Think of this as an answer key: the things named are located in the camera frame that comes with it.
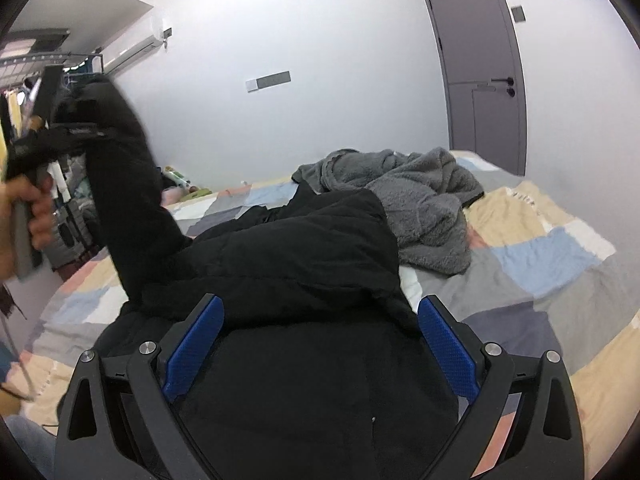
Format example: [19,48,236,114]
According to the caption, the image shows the black puffer jacket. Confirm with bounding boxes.
[54,77,458,479]

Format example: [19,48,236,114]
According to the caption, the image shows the left hand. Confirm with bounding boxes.
[1,176,53,282]

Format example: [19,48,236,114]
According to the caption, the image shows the patchwork bed quilt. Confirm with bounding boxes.
[1,151,639,477]

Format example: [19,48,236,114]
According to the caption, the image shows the pink cloth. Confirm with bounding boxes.
[162,186,186,207]

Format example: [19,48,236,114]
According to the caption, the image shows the green cushion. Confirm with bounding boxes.
[179,188,212,203]

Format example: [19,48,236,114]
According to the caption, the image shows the white air conditioner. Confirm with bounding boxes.
[101,11,167,75]

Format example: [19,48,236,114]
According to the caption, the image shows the blue denim jeans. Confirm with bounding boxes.
[4,415,56,480]

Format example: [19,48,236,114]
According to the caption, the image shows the grey fleece robe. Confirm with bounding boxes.
[292,148,484,276]

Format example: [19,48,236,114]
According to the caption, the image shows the grey door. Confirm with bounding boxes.
[425,0,527,176]

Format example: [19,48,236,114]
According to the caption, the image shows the grey wall switch panel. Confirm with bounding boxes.
[245,70,292,93]

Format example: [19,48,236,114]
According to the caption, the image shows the black door handle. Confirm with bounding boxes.
[490,77,516,98]

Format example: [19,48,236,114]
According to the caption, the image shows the small grey wall switch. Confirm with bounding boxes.
[511,6,526,23]

